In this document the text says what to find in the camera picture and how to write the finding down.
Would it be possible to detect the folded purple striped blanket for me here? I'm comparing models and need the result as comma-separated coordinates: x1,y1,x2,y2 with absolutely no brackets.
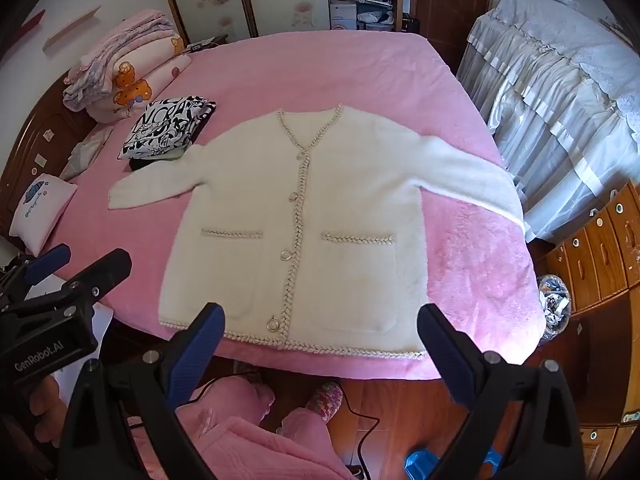
62,9,183,113

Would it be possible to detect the light wooden wall shelf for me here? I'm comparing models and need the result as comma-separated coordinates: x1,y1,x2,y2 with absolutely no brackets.
42,6,102,53

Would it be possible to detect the wooden drawer cabinet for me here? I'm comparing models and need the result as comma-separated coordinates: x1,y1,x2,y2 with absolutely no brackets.
542,182,640,478

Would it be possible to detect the white fluffy braided-trim cardigan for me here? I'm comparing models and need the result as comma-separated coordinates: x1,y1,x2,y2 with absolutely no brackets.
107,104,526,361

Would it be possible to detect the small white printed pillow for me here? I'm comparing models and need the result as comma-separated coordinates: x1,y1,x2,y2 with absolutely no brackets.
9,173,80,256

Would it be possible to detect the trash bin with plastic bag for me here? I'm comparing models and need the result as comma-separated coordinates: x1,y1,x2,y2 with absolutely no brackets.
537,274,572,346

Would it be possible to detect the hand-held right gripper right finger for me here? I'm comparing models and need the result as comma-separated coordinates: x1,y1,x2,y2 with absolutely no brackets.
416,302,586,480

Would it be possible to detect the white paper sheet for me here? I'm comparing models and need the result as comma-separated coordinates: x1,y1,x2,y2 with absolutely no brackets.
50,305,116,386

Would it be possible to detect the light green cloth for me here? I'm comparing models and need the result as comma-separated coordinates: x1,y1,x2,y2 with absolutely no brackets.
140,147,193,164

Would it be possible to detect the brown wooden door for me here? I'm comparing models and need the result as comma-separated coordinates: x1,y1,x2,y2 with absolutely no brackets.
400,0,501,71

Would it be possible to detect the white ruffled furniture cover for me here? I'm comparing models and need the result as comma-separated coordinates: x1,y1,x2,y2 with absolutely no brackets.
456,0,640,243

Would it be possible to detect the person's left hand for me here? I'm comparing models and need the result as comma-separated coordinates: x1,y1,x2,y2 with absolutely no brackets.
27,375,71,418

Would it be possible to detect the person's pink fleece pajamas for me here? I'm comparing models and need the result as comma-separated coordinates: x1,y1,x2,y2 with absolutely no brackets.
125,375,356,480

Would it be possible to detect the wooden headboard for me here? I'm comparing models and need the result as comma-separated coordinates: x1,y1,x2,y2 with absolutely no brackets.
0,67,108,251

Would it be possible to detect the folded pink bear-print quilt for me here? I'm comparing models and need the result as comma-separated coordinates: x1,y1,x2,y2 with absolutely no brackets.
82,35,193,123

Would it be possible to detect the pink bed blanket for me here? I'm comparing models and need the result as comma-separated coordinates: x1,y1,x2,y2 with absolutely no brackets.
37,32,548,381

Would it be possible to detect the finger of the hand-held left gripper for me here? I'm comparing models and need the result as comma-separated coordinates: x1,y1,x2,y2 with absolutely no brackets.
50,248,133,318
22,243,72,286

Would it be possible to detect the colourful knitted slipper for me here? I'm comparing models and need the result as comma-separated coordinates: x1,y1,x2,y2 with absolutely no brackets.
307,381,344,423

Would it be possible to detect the blue plastic object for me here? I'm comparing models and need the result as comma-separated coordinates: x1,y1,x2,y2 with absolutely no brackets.
405,447,501,480

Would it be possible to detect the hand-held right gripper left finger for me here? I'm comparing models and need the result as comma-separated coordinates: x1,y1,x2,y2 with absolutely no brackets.
57,302,226,480

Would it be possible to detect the black and white printed cloth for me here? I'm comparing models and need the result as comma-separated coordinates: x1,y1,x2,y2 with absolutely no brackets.
122,95,218,161

